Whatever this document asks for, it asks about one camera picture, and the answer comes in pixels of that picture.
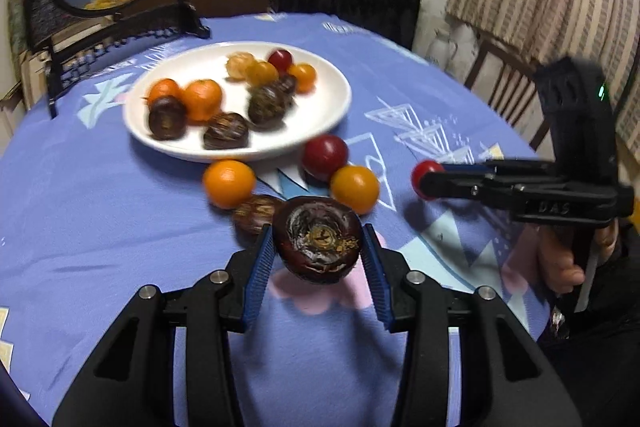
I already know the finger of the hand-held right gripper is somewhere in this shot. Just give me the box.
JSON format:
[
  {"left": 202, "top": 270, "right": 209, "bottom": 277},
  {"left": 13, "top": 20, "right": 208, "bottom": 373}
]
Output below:
[
  {"left": 442, "top": 159, "right": 567, "bottom": 182},
  {"left": 419, "top": 169, "right": 517, "bottom": 208}
]

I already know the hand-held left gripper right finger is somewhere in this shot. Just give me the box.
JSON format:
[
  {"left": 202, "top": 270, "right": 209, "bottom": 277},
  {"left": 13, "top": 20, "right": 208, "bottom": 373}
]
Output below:
[{"left": 362, "top": 224, "right": 583, "bottom": 427}]

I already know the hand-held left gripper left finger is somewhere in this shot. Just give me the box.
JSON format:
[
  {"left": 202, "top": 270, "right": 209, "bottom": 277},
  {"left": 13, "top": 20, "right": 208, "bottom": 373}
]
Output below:
[{"left": 52, "top": 224, "right": 277, "bottom": 427}]

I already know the small bright red plum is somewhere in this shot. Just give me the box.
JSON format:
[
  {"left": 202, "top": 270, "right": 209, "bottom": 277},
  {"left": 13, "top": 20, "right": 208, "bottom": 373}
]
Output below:
[{"left": 411, "top": 160, "right": 446, "bottom": 202}]

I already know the dark brown water chestnut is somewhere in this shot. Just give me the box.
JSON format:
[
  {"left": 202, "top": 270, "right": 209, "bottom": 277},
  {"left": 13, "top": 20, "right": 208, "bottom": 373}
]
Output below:
[
  {"left": 231, "top": 194, "right": 286, "bottom": 240},
  {"left": 271, "top": 197, "right": 363, "bottom": 284},
  {"left": 202, "top": 112, "right": 250, "bottom": 150},
  {"left": 148, "top": 96, "right": 189, "bottom": 140},
  {"left": 272, "top": 73, "right": 299, "bottom": 96},
  {"left": 247, "top": 86, "right": 288, "bottom": 128}
]

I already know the white oval plate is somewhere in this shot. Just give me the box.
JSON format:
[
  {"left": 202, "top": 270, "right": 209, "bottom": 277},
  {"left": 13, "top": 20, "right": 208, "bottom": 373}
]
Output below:
[{"left": 124, "top": 42, "right": 352, "bottom": 164}]

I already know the orange tangerine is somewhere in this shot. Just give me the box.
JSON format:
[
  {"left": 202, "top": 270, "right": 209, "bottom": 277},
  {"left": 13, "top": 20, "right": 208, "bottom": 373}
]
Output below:
[
  {"left": 182, "top": 79, "right": 223, "bottom": 122},
  {"left": 146, "top": 78, "right": 182, "bottom": 105}
]

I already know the pale yellow orange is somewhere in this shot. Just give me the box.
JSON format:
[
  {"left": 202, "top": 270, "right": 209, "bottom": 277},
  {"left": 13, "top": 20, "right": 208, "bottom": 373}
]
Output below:
[{"left": 226, "top": 52, "right": 256, "bottom": 82}]

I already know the person's right hand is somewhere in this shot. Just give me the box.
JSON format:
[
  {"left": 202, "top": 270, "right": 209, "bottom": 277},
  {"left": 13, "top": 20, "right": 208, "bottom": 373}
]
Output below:
[{"left": 537, "top": 226, "right": 587, "bottom": 295}]

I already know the wooden chair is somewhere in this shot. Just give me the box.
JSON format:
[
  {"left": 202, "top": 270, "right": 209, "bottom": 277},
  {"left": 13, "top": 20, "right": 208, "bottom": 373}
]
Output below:
[{"left": 464, "top": 41, "right": 568, "bottom": 152}]

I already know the white kettle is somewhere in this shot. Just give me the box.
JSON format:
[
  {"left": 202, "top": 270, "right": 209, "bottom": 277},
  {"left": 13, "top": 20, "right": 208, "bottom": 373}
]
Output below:
[{"left": 429, "top": 26, "right": 477, "bottom": 75}]

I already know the person's dark jacket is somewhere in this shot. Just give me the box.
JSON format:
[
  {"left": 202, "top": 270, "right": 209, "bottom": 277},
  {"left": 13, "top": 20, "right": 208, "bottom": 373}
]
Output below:
[{"left": 537, "top": 227, "right": 640, "bottom": 427}]

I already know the blue printed tablecloth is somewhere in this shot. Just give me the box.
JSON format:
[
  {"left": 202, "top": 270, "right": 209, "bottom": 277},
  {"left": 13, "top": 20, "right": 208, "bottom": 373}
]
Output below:
[{"left": 0, "top": 12, "right": 576, "bottom": 427}]

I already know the black panel heater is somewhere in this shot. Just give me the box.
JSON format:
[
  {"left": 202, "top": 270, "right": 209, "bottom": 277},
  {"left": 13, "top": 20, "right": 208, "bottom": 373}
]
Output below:
[{"left": 277, "top": 0, "right": 422, "bottom": 50}]

